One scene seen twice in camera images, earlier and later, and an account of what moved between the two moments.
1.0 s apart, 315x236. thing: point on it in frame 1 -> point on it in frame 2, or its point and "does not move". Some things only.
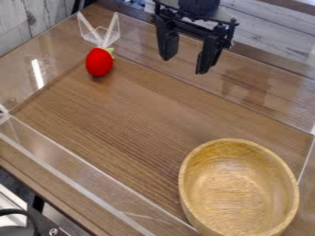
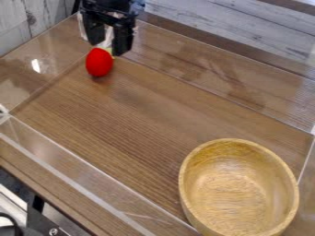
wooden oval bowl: [238, 189] does not move
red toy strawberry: [100, 60] does not move
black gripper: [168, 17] -> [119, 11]
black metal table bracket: [39, 224] does not move
